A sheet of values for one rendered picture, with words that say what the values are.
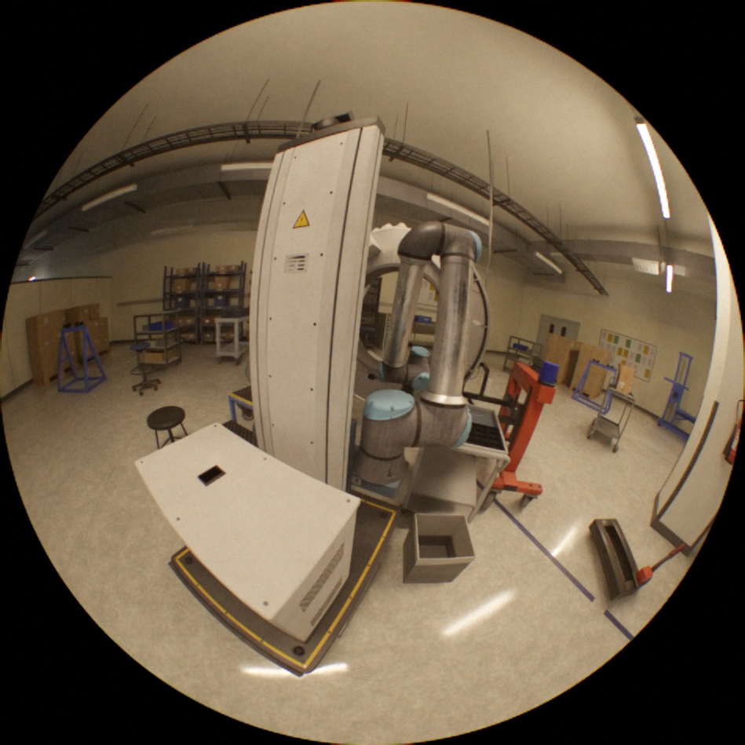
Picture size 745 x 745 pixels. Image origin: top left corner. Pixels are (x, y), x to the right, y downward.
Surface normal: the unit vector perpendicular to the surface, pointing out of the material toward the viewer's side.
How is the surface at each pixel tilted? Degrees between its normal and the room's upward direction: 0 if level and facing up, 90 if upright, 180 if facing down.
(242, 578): 0
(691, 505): 90
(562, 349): 90
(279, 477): 0
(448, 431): 80
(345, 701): 0
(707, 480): 90
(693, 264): 90
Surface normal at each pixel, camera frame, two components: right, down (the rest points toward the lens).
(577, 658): 0.11, -0.95
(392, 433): 0.04, 0.29
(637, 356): -0.94, 0.00
